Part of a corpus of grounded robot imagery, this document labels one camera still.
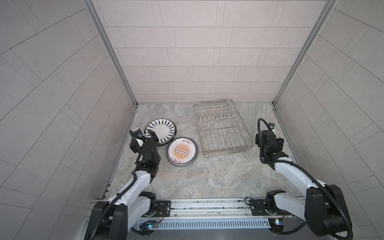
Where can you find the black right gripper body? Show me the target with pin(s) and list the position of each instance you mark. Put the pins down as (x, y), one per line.
(263, 151)

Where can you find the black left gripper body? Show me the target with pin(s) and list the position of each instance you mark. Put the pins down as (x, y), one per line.
(152, 141)

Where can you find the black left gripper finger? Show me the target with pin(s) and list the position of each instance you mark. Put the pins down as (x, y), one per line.
(135, 144)
(154, 136)

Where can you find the white blue leaf plate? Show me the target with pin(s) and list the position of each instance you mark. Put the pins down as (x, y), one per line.
(164, 129)

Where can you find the white plate orange sunburst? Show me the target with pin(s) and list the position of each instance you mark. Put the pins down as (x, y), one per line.
(181, 151)

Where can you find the large orange sunburst plate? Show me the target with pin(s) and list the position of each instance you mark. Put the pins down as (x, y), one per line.
(196, 156)

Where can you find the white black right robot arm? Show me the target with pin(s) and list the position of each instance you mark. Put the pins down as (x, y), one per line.
(336, 222)

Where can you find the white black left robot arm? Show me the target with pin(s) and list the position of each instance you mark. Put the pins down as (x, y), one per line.
(112, 219)

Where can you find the white slotted vent strip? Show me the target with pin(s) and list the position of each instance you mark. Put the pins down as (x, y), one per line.
(213, 224)

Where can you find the left green circuit board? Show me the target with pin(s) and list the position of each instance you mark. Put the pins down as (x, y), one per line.
(149, 227)

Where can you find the green circuit board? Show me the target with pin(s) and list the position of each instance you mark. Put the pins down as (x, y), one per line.
(277, 224)
(149, 227)

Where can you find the right green circuit board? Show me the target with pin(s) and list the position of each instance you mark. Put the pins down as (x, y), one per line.
(277, 224)

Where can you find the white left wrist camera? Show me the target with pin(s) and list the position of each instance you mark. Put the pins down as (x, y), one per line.
(138, 134)

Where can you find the metal wire dish rack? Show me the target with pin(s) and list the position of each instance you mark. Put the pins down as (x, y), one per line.
(221, 129)

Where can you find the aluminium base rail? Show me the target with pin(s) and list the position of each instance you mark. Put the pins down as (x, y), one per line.
(216, 207)

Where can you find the aluminium corner post left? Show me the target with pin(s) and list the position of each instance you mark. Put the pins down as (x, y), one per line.
(90, 7)

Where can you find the aluminium corner post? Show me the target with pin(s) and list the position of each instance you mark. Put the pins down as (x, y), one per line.
(324, 15)
(90, 7)

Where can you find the aluminium corner post right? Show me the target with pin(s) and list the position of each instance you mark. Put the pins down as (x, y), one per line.
(324, 15)

